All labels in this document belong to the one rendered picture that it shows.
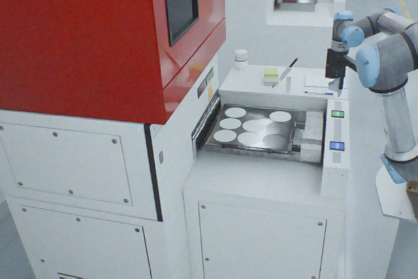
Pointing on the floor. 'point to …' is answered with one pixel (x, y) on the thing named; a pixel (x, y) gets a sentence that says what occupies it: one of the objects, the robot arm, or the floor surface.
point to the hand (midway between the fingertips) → (340, 94)
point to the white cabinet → (260, 238)
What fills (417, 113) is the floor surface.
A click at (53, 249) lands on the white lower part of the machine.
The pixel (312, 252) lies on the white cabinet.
